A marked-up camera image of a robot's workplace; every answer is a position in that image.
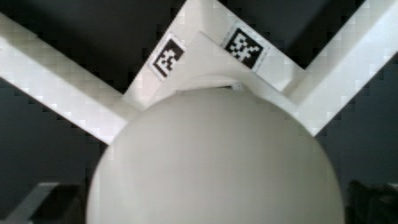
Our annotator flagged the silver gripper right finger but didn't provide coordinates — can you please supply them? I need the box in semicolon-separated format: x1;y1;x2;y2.
347;181;398;224

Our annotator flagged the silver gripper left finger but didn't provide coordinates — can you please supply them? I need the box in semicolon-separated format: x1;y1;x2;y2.
0;182;87;224

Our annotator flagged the white lamp bulb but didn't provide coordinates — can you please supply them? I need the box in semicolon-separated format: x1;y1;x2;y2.
87;88;345;224

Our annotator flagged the white lamp base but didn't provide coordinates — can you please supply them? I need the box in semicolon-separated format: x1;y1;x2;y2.
124;0;304;111

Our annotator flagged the white U-shaped frame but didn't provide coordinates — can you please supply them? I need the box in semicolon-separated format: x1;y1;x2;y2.
0;0;398;142

